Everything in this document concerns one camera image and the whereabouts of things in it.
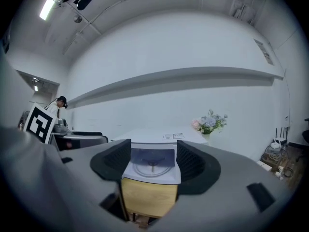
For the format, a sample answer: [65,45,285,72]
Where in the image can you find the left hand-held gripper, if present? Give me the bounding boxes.
[23,102,109,152]

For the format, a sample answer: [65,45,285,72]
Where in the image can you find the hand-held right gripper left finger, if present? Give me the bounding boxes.
[1,129,132,232]

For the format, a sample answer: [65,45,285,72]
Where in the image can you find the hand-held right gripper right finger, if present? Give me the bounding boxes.
[154,140,297,232]

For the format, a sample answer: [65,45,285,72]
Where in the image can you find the white box appliance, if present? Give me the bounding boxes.
[257,159,272,173]

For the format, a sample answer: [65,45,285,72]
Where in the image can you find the white router with black antennas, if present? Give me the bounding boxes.
[270,127,288,146]

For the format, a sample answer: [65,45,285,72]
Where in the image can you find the flower bouquet in vase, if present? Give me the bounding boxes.
[192,109,229,142]

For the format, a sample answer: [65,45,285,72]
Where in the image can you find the small wooden table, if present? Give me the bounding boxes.
[120,177,179,223]

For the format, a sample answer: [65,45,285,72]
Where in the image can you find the black office chair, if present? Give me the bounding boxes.
[301,118,309,146]

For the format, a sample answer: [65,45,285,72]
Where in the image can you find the ceiling light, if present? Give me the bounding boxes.
[39,0,56,21]

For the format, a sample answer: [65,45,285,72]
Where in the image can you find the white ceiling pipes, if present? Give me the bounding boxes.
[229,0,256,24]

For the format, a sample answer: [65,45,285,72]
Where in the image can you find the white extension cord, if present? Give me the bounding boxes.
[275,165,285,181]

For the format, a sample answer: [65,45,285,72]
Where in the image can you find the cardboard box with cables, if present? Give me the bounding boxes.
[262,144,289,166]

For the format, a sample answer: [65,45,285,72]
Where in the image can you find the thin wall cable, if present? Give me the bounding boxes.
[272,44,291,130]

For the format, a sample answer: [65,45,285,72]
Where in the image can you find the wall poster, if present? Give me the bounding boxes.
[253,39,275,66]

